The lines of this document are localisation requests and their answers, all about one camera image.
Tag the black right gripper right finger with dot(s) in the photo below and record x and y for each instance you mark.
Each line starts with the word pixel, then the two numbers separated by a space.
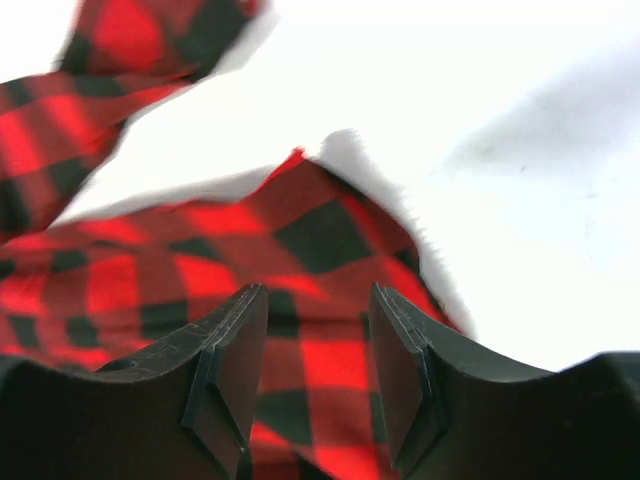
pixel 454 409

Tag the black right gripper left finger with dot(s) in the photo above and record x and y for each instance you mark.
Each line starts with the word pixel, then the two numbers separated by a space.
pixel 181 408

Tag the red black plaid shirt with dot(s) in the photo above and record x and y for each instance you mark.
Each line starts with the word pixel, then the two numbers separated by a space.
pixel 81 295

